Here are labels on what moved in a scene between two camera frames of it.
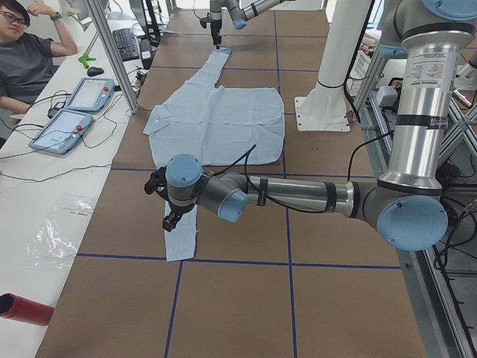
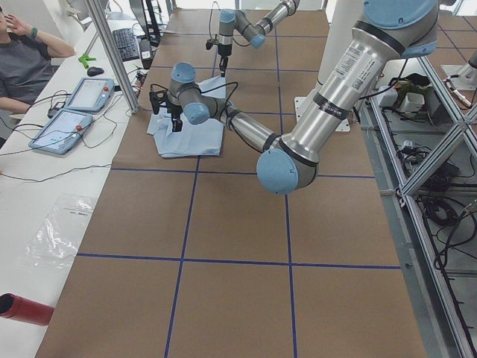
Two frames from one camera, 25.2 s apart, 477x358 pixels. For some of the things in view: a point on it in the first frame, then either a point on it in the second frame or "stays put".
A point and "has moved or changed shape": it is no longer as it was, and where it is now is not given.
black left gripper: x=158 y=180 → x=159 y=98
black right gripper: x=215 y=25 → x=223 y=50
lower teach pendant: x=62 y=132 stays put
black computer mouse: x=93 y=71 stays put
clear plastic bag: x=55 y=244 stays put
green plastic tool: x=84 y=58 stays put
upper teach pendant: x=91 y=95 stays put
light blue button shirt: x=220 y=127 has moved or changed shape
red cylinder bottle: x=14 y=306 stays put
